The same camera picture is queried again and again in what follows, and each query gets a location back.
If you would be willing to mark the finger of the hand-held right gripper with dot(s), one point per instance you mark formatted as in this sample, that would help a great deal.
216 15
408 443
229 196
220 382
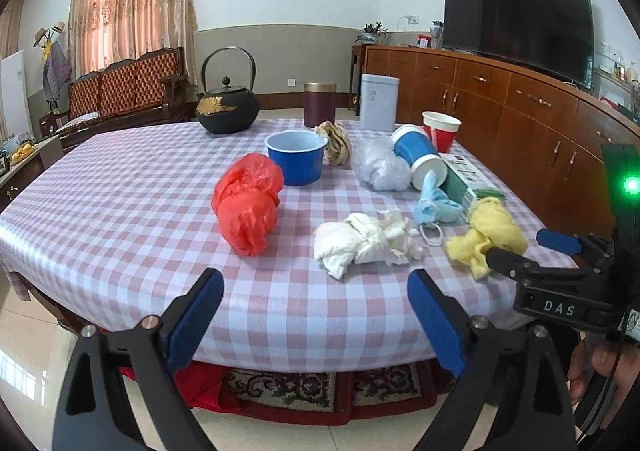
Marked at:
530 268
557 240

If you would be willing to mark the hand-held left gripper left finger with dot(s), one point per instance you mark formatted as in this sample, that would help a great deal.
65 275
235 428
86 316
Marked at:
197 316

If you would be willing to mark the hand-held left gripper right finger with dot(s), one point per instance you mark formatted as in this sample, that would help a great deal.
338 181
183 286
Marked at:
435 321

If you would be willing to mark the yellow cloth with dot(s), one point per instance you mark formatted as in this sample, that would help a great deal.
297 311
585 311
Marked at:
495 226

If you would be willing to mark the blue patterned paper cup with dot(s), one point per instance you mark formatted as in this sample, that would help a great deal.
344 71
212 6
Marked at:
415 148

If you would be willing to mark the blue paper bowl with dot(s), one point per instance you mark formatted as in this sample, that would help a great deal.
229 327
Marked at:
295 166

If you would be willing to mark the person's right hand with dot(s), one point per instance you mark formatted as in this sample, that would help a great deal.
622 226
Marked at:
582 371

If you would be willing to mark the red cloth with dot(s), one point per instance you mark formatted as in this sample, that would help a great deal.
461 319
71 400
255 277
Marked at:
200 386

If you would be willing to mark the table with checkered cloth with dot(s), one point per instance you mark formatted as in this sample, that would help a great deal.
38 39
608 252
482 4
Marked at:
150 251

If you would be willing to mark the green white carton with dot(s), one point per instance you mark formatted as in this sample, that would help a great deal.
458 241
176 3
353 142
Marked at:
465 181

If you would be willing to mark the red plastic bag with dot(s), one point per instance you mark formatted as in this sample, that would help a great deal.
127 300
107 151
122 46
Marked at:
247 216

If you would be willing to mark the blue face mask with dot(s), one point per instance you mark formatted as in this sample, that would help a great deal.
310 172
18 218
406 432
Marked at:
435 206

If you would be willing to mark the patterned floor rug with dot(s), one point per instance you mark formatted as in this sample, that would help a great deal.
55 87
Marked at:
300 386

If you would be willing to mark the long wooden sideboard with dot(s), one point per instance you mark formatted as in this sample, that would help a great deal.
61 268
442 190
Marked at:
500 116

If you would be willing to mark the red paper cup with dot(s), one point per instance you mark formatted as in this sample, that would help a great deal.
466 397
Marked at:
442 136

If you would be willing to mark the clear plastic bag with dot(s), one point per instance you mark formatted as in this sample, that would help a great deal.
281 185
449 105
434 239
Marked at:
380 166

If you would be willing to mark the brown crumpled paper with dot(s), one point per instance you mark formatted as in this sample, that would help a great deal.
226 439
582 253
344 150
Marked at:
340 146

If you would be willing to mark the black iron teapot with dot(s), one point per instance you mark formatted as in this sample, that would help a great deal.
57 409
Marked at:
227 116

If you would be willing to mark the low wooden cabinet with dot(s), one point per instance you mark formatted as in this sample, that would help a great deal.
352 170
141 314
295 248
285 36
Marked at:
25 181

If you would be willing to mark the white tin canister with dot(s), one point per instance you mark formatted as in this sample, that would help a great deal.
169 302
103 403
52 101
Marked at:
379 103

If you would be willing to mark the black flat television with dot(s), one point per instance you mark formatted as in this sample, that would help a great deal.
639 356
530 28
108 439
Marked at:
515 16

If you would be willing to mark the small red box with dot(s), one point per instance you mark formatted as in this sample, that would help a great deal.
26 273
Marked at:
425 41

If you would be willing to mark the yellow fruits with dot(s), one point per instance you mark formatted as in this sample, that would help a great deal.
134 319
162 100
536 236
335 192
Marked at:
22 152

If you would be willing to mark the wooden sofa bench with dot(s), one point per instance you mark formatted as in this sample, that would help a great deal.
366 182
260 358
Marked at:
130 86

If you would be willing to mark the maroon round canister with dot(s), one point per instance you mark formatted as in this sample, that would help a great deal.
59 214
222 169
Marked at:
319 106

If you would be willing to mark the potted plant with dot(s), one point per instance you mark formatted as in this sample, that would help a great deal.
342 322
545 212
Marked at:
370 37

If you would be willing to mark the hanging grey clothes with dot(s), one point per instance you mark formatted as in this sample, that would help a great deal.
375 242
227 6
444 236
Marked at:
57 73

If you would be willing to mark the white board panel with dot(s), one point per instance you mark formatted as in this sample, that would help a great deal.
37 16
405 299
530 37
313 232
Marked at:
12 96

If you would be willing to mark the straw hat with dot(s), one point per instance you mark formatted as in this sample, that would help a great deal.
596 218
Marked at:
59 27
41 37

